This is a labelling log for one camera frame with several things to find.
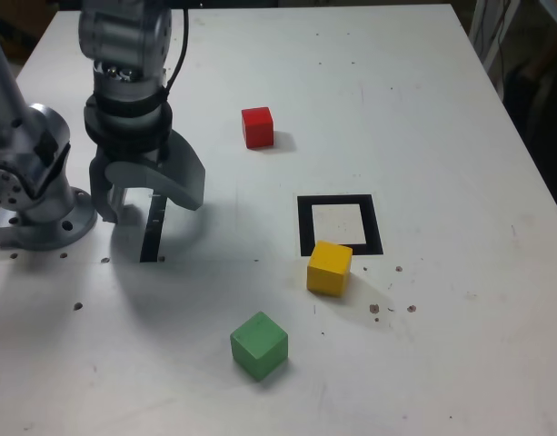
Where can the black tape square outline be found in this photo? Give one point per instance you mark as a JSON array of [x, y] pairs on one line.
[[305, 227]]

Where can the red cube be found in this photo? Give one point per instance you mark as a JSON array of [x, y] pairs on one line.
[[257, 127]]

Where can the black tape strip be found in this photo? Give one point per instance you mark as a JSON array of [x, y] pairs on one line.
[[152, 236]]

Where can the yellow cube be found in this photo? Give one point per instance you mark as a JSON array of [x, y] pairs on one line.
[[328, 270]]

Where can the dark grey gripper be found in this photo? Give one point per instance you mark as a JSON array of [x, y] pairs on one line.
[[132, 154]]

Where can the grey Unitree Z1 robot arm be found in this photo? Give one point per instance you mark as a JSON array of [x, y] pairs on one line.
[[35, 136]]

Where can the green cube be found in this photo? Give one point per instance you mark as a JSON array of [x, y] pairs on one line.
[[259, 345]]

